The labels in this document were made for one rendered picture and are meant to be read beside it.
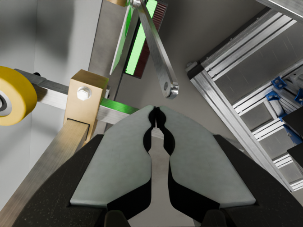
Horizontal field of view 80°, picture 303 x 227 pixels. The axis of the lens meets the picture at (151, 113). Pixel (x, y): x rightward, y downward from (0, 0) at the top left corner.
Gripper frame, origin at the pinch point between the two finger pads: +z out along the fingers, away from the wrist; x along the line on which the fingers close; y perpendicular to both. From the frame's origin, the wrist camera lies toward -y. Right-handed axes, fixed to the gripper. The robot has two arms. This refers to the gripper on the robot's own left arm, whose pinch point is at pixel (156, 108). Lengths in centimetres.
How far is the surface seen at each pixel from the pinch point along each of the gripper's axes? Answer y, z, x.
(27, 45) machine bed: 1.3, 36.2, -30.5
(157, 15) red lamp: -5.3, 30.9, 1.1
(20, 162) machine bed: 39, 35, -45
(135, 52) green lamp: 2.1, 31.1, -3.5
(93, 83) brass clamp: 3.7, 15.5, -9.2
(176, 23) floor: 0, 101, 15
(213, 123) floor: 66, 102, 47
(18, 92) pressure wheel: 3.3, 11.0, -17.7
